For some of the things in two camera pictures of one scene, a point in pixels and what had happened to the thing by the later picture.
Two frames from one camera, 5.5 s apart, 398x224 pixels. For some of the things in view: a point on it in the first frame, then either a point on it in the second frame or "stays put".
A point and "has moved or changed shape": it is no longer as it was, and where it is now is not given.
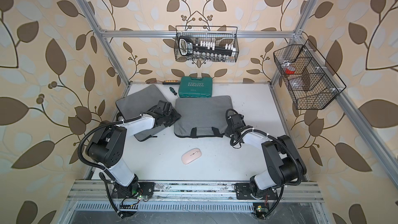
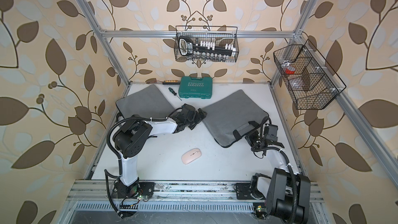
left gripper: (176, 116) -> (199, 118)
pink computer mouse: (191, 155) stays put
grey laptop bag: (201, 116) has moved or changed shape
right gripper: (228, 131) -> (250, 138)
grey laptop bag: (140, 101) stays put
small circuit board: (261, 212) stays put
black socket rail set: (205, 51) stays put
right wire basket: (310, 82) stays put
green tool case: (195, 88) stays put
